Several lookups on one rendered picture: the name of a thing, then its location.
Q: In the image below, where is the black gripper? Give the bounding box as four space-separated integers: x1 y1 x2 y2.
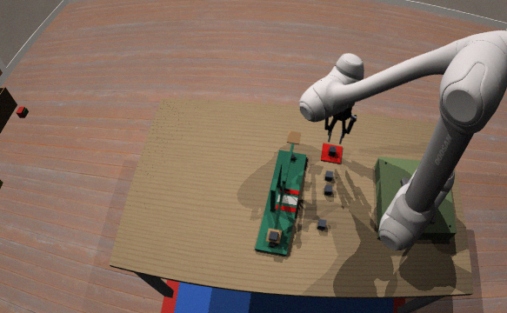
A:
324 108 357 144

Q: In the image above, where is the red flat square plate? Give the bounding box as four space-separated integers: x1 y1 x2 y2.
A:
321 143 343 163

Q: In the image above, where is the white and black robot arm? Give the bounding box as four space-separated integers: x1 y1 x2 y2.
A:
299 30 507 250

